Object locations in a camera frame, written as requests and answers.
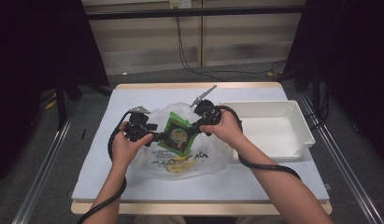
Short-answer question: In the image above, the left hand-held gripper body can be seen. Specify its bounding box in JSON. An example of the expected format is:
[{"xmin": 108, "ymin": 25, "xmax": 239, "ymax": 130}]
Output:
[{"xmin": 123, "ymin": 105, "xmax": 151, "ymax": 143}]

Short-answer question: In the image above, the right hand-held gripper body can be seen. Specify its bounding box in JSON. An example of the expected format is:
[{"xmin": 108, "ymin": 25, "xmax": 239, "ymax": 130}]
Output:
[{"xmin": 190, "ymin": 84, "xmax": 223, "ymax": 126}]

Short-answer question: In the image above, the green snack packet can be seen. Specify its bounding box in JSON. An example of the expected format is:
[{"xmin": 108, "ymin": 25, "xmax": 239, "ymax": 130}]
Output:
[{"xmin": 157, "ymin": 111, "xmax": 199, "ymax": 158}]

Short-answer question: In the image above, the clear plastic bag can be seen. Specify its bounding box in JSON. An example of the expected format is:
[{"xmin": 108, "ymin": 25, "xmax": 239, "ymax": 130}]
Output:
[{"xmin": 130, "ymin": 102, "xmax": 235, "ymax": 181}]

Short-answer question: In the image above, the white plastic bin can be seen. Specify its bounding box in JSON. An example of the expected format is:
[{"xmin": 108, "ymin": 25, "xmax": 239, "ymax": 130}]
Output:
[{"xmin": 219, "ymin": 99, "xmax": 316, "ymax": 161}]

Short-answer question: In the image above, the person's right hand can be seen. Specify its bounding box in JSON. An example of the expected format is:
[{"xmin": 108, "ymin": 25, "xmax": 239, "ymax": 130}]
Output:
[{"xmin": 199, "ymin": 108, "xmax": 244, "ymax": 150}]

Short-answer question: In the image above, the person's left hand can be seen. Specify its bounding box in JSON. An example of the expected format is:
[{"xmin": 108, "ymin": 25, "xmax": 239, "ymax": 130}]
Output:
[{"xmin": 111, "ymin": 121, "xmax": 154, "ymax": 172}]

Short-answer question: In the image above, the white table mat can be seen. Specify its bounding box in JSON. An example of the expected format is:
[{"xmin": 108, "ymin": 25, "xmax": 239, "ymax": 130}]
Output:
[{"xmin": 71, "ymin": 87, "xmax": 331, "ymax": 203}]

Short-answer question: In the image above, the wooden table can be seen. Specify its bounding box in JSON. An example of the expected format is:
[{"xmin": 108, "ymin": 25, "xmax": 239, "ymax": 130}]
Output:
[{"xmin": 70, "ymin": 81, "xmax": 334, "ymax": 217}]

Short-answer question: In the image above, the black stand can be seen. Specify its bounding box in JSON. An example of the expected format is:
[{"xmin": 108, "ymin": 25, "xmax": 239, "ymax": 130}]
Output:
[
  {"xmin": 53, "ymin": 74, "xmax": 113, "ymax": 131},
  {"xmin": 274, "ymin": 60, "xmax": 330, "ymax": 126}
]

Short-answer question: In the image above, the black horizontal bar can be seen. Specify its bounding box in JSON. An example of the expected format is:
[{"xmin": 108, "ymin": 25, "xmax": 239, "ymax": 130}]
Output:
[{"xmin": 86, "ymin": 5, "xmax": 306, "ymax": 21}]

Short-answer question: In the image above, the dark curtain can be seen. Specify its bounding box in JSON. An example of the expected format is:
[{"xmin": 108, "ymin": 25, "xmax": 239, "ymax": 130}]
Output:
[
  {"xmin": 0, "ymin": 0, "xmax": 110, "ymax": 189},
  {"xmin": 283, "ymin": 0, "xmax": 384, "ymax": 164}
]

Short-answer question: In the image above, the left hand-held gripper cable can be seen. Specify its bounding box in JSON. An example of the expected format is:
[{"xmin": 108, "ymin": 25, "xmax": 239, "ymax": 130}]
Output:
[{"xmin": 76, "ymin": 110, "xmax": 132, "ymax": 224}]

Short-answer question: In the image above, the hand-held gripper cable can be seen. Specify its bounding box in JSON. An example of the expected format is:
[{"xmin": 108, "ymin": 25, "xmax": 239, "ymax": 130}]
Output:
[
  {"xmin": 219, "ymin": 105, "xmax": 303, "ymax": 182},
  {"xmin": 76, "ymin": 110, "xmax": 132, "ymax": 224}
]

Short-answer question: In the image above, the black floor cable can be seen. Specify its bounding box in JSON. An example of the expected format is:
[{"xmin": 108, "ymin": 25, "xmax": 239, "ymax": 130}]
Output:
[{"xmin": 195, "ymin": 59, "xmax": 289, "ymax": 78}]

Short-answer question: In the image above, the right hand-held gripper cable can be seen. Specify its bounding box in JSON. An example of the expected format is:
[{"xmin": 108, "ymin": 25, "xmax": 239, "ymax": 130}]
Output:
[{"xmin": 219, "ymin": 105, "xmax": 303, "ymax": 182}]

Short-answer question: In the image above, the black hanging cable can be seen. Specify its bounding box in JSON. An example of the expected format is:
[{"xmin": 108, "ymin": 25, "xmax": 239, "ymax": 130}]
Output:
[{"xmin": 175, "ymin": 16, "xmax": 220, "ymax": 82}]

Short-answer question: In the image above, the metal floor rail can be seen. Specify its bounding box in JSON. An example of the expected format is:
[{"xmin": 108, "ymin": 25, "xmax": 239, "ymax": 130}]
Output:
[
  {"xmin": 297, "ymin": 92, "xmax": 384, "ymax": 224},
  {"xmin": 11, "ymin": 104, "xmax": 79, "ymax": 224}
]

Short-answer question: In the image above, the white wall socket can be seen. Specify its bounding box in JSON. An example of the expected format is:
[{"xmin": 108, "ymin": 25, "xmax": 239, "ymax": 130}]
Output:
[{"xmin": 169, "ymin": 0, "xmax": 193, "ymax": 9}]

